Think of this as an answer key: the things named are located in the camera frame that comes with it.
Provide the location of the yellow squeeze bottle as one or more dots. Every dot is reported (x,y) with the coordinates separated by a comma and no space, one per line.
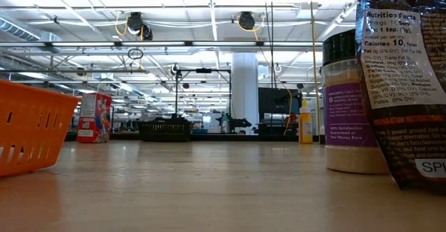
(306,124)

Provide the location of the garlic powder jar black lid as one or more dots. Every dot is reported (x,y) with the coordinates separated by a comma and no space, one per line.
(341,113)

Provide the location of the taco seasoning packet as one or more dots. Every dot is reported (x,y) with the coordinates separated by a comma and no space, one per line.
(404,85)

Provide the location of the black idle robot arm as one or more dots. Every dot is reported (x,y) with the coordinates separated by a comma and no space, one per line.
(238,123)

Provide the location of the white pillar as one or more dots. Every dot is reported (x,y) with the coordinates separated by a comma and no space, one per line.
(245,92)

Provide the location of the black monitor screen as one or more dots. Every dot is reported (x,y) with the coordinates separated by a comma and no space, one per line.
(278,101)

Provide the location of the black plastic basket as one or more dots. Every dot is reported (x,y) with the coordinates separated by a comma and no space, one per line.
(163,131)

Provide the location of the red cereal box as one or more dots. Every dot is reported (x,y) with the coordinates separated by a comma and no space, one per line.
(94,120)

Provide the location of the orange plastic basket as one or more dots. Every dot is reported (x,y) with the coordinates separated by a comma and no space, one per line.
(31,127)

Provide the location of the black metal frame stand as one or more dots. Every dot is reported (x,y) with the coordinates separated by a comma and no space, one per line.
(203,70)

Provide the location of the black aluminium rig frame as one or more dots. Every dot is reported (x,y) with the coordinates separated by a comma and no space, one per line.
(226,138)

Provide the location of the silver air duct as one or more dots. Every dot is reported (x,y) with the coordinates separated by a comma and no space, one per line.
(17,30)

